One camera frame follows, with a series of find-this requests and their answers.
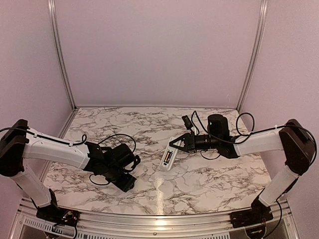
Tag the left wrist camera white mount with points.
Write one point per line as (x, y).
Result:
(137, 161)

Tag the gold battery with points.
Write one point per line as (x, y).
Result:
(167, 157)

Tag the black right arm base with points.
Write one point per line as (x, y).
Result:
(258, 213)

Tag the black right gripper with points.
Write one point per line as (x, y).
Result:
(189, 142)

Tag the right aluminium frame post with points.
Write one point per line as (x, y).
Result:
(255, 52)

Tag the white air conditioner remote control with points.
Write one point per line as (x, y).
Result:
(163, 165)

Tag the aluminium frame post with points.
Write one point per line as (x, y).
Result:
(59, 52)
(255, 52)

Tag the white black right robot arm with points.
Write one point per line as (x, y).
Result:
(297, 143)

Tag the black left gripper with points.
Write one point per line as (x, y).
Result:
(126, 184)

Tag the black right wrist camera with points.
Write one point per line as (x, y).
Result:
(187, 122)

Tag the left aluminium frame post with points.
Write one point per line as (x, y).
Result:
(59, 52)

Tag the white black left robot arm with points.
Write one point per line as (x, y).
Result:
(20, 142)

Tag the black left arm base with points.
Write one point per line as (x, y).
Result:
(56, 214)

